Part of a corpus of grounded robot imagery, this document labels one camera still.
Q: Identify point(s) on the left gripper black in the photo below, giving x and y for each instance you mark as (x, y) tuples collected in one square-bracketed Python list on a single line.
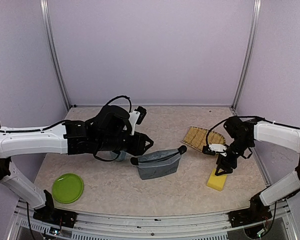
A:
[(138, 149)]

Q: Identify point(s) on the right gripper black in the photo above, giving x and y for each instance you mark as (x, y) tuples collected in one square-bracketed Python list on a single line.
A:
[(225, 162)]

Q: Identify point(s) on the yellow sponge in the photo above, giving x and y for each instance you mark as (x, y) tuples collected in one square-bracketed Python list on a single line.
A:
[(216, 182)]

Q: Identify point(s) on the grey zipper pouch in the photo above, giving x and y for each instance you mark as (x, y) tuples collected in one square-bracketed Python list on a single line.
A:
[(159, 163)]

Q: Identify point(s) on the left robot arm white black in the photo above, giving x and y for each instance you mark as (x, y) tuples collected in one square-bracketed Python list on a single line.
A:
[(112, 129)]

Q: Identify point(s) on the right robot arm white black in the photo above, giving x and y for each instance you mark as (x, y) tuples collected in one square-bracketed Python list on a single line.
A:
[(245, 131)]

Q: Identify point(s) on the light blue cup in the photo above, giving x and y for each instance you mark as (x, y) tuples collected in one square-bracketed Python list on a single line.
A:
[(118, 157)]

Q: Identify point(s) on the woven bamboo tray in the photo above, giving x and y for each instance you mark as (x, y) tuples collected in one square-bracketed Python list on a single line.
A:
[(196, 138)]

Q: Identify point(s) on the green plastic plate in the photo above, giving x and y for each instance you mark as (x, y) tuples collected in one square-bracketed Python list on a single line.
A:
[(67, 188)]

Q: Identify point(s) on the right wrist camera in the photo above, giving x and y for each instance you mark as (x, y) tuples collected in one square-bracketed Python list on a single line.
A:
[(214, 148)]

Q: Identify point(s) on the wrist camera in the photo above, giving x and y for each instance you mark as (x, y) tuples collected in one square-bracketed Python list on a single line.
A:
[(214, 148), (136, 117)]

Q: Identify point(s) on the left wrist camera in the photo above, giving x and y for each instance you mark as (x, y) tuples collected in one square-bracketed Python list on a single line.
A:
[(136, 117)]

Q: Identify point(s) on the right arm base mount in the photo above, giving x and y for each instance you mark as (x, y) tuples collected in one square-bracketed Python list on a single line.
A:
[(247, 216)]

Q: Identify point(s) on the aluminium front rail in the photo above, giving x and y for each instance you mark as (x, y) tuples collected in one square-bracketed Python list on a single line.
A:
[(98, 226)]

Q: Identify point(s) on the right aluminium corner post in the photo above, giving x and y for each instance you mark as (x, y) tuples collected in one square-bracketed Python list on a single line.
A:
[(248, 54)]

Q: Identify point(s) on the aluminium corner post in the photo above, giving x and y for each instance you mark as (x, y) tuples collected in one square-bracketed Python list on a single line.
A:
[(248, 54), (44, 5)]

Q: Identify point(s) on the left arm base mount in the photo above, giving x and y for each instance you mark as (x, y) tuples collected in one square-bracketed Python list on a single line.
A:
[(60, 217)]

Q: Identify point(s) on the left aluminium corner post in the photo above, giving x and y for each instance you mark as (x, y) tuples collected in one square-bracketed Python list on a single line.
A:
[(44, 5)]

